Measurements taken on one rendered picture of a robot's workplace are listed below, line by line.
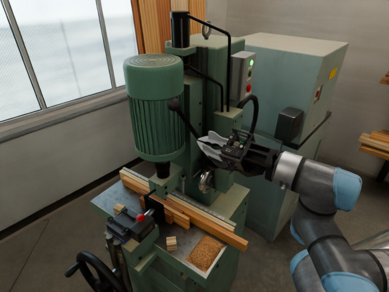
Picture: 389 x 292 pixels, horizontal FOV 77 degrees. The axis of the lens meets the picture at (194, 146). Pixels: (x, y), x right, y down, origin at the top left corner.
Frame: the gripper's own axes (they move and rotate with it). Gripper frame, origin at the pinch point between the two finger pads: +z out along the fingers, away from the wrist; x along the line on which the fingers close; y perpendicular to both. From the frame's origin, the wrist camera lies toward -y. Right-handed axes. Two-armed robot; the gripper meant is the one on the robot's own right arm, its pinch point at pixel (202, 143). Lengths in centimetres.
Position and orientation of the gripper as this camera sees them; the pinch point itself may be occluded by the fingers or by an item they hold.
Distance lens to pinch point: 64.6
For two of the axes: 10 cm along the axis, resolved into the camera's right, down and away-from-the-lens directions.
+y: -3.3, -4.2, -8.5
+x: -4.6, 8.6, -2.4
